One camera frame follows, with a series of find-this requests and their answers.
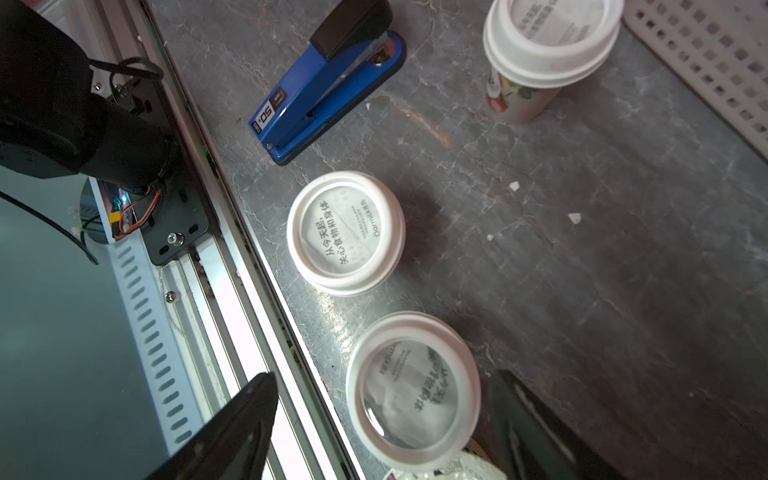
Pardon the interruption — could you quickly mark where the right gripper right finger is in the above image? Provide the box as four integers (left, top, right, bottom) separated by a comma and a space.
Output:
488, 370, 624, 479

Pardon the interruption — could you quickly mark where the blue black stapler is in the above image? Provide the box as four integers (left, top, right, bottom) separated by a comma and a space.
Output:
250, 0, 407, 166

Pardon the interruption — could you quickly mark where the wide Chobani yogurt tub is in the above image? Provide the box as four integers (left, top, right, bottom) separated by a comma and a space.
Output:
384, 451, 507, 480

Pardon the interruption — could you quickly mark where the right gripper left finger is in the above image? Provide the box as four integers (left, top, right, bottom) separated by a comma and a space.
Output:
149, 372, 278, 480

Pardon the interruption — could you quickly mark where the aluminium front rail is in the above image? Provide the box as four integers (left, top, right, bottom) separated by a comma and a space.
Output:
33, 1, 363, 479

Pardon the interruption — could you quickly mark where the left controller board with wires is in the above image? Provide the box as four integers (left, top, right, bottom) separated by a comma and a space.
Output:
76, 180, 163, 245

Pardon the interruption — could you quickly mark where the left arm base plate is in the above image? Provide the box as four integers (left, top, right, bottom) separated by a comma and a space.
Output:
97, 79, 218, 267

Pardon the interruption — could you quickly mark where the yogurt cup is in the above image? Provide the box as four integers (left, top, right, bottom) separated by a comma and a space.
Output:
346, 311, 481, 473
286, 171, 406, 297
482, 0, 625, 125

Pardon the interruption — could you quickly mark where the white plastic perforated basket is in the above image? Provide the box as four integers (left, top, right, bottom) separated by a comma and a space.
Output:
624, 0, 767, 157

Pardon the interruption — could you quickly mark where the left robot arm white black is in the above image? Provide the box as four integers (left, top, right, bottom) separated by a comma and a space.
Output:
1, 1, 180, 189

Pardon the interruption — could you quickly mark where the white vented strip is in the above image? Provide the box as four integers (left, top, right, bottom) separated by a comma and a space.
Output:
107, 238, 203, 455

